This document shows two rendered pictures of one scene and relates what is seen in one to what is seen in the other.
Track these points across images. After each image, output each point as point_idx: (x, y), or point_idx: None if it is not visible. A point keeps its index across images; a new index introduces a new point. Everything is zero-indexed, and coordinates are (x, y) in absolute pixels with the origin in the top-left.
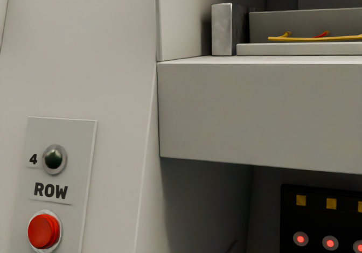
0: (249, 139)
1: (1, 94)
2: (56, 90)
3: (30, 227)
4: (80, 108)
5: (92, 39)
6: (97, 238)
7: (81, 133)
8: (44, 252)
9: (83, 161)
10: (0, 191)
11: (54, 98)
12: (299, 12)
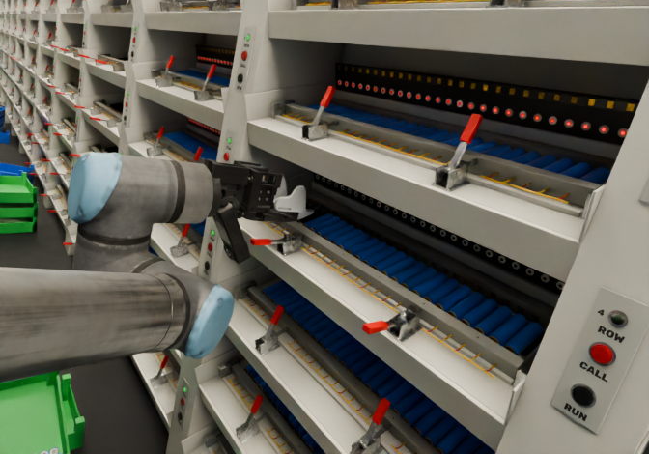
0: None
1: (580, 264)
2: (626, 278)
3: (594, 350)
4: (643, 297)
5: None
6: (640, 372)
7: (642, 312)
8: (600, 364)
9: (640, 328)
10: (571, 318)
11: (623, 282)
12: None
